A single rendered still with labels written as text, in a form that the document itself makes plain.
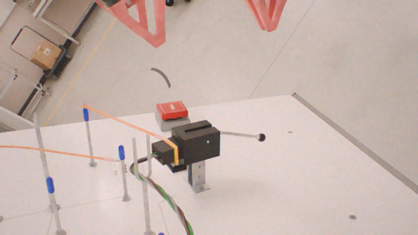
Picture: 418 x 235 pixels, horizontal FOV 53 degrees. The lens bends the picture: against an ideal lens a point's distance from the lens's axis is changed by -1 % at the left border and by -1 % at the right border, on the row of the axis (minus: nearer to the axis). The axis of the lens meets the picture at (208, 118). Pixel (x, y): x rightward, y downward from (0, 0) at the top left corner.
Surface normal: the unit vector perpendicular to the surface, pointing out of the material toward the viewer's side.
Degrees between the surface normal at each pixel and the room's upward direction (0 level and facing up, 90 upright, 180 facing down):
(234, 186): 50
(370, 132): 0
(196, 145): 98
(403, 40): 0
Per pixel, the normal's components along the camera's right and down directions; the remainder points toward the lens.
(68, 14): 0.41, 0.29
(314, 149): 0.00, -0.90
